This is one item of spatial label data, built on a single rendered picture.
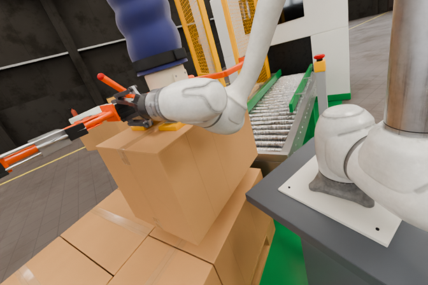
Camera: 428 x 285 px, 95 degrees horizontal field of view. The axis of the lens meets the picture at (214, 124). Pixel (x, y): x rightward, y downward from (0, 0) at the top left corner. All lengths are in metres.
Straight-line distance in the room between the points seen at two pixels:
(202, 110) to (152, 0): 0.50
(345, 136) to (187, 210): 0.53
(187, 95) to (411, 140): 0.43
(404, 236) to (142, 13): 0.99
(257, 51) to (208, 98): 0.20
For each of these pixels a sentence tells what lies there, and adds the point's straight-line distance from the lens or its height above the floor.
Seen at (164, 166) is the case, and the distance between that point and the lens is 0.62.
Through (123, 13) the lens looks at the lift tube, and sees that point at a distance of 0.82.
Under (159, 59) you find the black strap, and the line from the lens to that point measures 0.78.
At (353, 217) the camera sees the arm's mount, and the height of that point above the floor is 0.76.
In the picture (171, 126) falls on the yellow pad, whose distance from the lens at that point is 0.72.
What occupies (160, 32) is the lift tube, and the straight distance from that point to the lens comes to 0.80.
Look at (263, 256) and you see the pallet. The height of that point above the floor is 0.02.
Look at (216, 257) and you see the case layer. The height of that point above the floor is 0.54.
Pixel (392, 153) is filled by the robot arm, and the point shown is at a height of 1.02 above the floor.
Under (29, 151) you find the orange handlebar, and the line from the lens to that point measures 0.64.
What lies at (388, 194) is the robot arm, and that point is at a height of 0.93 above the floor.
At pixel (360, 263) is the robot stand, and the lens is 0.66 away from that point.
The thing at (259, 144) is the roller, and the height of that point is 0.54.
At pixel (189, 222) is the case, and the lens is 0.76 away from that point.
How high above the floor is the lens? 1.31
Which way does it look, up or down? 21 degrees down
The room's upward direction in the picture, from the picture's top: 17 degrees counter-clockwise
